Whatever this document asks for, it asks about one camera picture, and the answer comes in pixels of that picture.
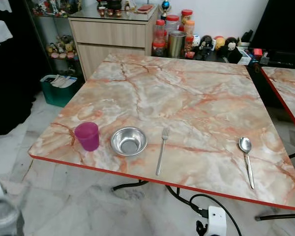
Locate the small steel bowl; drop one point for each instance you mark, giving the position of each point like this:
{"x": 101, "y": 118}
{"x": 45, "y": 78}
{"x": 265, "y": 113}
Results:
{"x": 129, "y": 141}

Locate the steel fork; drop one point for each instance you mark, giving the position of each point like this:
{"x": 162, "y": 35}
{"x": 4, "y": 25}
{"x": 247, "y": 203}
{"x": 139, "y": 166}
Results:
{"x": 162, "y": 152}

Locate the steel spoon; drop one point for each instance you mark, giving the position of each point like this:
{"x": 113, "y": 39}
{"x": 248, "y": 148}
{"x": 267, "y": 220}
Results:
{"x": 244, "y": 144}

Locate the orange marble folding table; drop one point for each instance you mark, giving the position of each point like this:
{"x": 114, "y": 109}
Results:
{"x": 287, "y": 88}
{"x": 187, "y": 98}

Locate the purple plastic cup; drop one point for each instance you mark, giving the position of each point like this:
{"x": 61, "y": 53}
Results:
{"x": 87, "y": 137}

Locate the small white box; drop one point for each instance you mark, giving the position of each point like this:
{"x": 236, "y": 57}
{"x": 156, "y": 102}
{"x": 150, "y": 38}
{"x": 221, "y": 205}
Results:
{"x": 244, "y": 56}

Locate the small red box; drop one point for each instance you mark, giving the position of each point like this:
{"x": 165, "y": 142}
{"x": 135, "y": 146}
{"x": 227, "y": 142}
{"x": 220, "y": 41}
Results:
{"x": 258, "y": 52}

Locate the yellow round toy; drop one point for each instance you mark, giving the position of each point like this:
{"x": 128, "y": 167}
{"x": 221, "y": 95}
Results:
{"x": 220, "y": 43}

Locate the green plastic bin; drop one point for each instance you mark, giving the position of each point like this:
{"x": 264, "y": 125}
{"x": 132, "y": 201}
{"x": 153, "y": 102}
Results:
{"x": 56, "y": 93}

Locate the clear jar with red lid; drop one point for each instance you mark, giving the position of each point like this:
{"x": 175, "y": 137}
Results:
{"x": 172, "y": 24}

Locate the light wooden drawer cabinet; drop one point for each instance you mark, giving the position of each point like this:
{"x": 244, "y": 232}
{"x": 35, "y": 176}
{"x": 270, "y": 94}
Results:
{"x": 108, "y": 34}

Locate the large black screen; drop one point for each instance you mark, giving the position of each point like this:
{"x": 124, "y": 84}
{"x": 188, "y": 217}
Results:
{"x": 280, "y": 22}

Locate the small trophy with blue ball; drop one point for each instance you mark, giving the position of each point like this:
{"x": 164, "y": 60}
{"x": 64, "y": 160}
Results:
{"x": 165, "y": 7}

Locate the flat red case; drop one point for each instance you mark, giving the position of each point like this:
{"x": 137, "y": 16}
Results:
{"x": 145, "y": 8}

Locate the glass shelf with figurines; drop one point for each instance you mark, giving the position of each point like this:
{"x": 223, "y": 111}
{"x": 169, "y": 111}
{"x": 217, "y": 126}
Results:
{"x": 59, "y": 46}

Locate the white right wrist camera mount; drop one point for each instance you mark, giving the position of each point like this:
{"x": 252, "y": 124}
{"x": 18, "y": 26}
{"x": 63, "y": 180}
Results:
{"x": 217, "y": 221}

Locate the black metal table leg frame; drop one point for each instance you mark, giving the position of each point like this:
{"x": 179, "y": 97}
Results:
{"x": 280, "y": 215}

